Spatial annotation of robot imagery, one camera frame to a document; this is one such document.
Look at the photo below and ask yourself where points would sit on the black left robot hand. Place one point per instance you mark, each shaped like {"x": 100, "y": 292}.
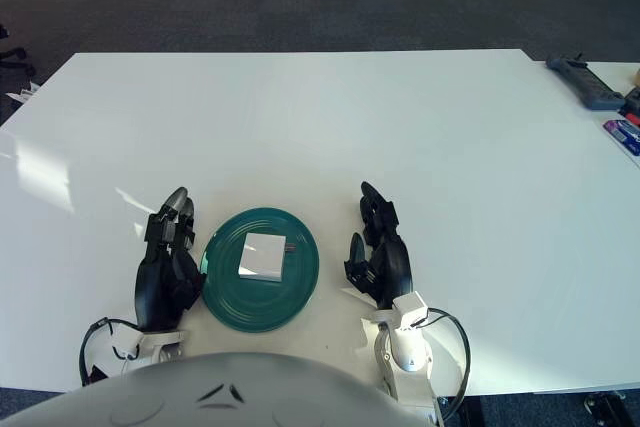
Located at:
{"x": 155, "y": 287}

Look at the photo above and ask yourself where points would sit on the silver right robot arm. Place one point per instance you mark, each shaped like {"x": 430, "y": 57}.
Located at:
{"x": 407, "y": 347}

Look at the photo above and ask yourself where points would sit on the white charger block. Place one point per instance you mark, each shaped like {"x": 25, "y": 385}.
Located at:
{"x": 260, "y": 257}

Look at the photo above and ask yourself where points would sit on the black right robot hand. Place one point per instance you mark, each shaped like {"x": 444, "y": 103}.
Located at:
{"x": 395, "y": 267}

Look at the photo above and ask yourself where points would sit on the green round plate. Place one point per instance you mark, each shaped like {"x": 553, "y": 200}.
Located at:
{"x": 260, "y": 307}

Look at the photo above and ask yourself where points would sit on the red black marker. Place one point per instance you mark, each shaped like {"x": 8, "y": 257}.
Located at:
{"x": 632, "y": 119}

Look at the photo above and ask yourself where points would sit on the dark grey power strip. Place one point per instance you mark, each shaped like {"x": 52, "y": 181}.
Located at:
{"x": 586, "y": 82}

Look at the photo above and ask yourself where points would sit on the black table leg frame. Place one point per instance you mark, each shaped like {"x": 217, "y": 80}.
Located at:
{"x": 610, "y": 407}
{"x": 465, "y": 412}

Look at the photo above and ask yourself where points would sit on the small black device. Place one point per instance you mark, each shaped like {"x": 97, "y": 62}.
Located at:
{"x": 634, "y": 99}

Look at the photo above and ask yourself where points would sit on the white papers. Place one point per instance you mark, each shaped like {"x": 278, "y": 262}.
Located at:
{"x": 22, "y": 93}

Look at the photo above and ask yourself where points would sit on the blue tissue packet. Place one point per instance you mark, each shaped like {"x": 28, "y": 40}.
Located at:
{"x": 626, "y": 136}

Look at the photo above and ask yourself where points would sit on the grey robot torso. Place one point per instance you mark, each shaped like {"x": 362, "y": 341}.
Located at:
{"x": 200, "y": 397}

